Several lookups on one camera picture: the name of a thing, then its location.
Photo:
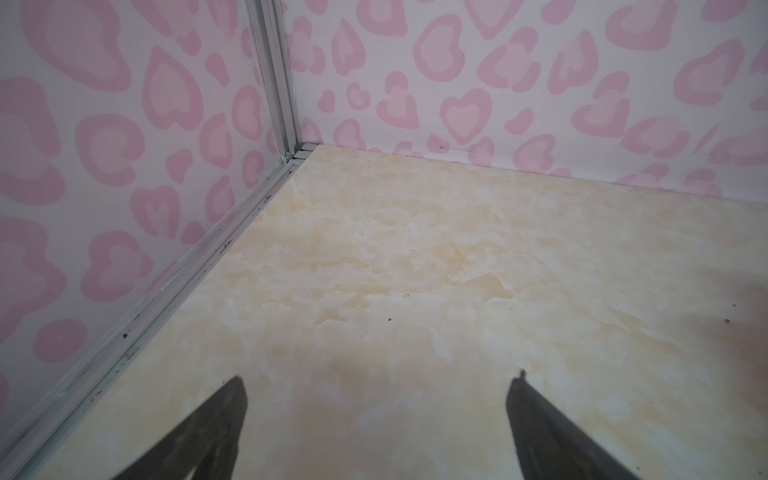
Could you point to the aluminium corner frame post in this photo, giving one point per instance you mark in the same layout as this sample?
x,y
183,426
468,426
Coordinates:
x,y
269,38

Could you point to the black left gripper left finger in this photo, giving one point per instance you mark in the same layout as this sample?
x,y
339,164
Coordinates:
x,y
203,446

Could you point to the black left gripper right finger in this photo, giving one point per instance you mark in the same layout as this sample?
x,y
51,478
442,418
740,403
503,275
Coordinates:
x,y
549,446

